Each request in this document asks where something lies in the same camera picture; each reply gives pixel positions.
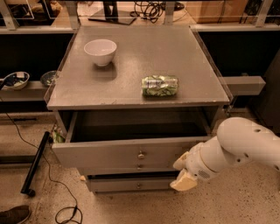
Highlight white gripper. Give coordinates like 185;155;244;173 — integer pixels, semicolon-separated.
170;143;217;192

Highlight grey top drawer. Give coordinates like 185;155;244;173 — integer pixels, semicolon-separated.
52;109;211;168

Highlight grey drawer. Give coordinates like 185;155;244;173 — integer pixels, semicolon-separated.
87;178;172;193
78;164;175;176
52;109;211;168

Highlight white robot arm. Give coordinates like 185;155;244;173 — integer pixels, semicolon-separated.
170;117;280;192

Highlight grey bottom drawer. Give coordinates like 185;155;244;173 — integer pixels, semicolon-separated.
87;178;172;193

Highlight grey middle drawer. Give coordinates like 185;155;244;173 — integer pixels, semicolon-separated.
78;164;175;176

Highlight grey drawer cabinet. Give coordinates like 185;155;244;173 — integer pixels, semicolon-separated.
47;26;230;183

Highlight green snack bag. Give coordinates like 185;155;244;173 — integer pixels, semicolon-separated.
141;75;179;97

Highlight grey side shelf beam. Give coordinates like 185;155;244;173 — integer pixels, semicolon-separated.
223;76;266;96

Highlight green packet on floor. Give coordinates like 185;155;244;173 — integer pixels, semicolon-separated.
51;125;65;144

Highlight white ceramic bowl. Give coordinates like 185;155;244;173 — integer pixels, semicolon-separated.
84;39;117;67

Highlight black tube on floor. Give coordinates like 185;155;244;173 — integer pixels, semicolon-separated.
21;131;50;197

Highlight cardboard box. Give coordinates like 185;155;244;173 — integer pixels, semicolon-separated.
185;0;248;24

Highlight dark shoe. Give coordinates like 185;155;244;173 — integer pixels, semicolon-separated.
0;205;32;224

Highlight black monitor stand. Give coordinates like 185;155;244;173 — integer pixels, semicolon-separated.
87;2;137;25

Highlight white bowl on shelf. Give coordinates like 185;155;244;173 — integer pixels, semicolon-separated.
0;72;30;90

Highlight black floor cable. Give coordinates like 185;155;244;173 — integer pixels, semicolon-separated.
0;97;84;224

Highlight coiled black cables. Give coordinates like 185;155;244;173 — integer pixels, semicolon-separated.
129;0;186;25

